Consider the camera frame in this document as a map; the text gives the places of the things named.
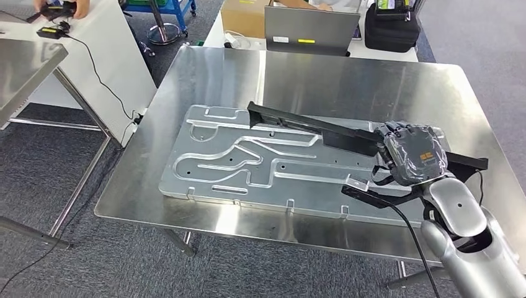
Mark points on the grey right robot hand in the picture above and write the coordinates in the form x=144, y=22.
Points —
x=415, y=152

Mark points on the black plastic plate bracket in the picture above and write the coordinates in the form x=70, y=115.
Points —
x=296, y=119

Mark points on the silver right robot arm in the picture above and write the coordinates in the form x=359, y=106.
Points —
x=456, y=205

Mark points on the stainless steel workbench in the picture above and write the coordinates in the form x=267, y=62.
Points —
x=328, y=82

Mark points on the blue metal shelf rack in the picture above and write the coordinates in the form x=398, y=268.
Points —
x=180, y=6

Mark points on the black bag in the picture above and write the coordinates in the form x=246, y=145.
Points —
x=390, y=33

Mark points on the grey laptop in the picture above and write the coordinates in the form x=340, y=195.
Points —
x=312, y=28

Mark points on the stamped sheet metal panel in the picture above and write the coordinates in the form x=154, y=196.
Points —
x=230, y=181

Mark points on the cardboard box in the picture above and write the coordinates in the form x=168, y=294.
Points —
x=242, y=18

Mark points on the white desk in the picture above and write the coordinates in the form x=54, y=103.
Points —
x=119, y=53

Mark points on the person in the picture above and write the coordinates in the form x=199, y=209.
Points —
x=82, y=8

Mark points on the black power brick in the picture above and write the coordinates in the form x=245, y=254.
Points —
x=49, y=32

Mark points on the black handheld device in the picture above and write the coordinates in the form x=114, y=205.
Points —
x=53, y=11

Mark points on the stainless steel table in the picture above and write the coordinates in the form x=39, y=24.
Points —
x=24, y=70

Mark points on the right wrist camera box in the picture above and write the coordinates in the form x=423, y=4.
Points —
x=365, y=196

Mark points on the chrome stanchion post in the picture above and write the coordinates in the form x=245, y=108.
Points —
x=164, y=35

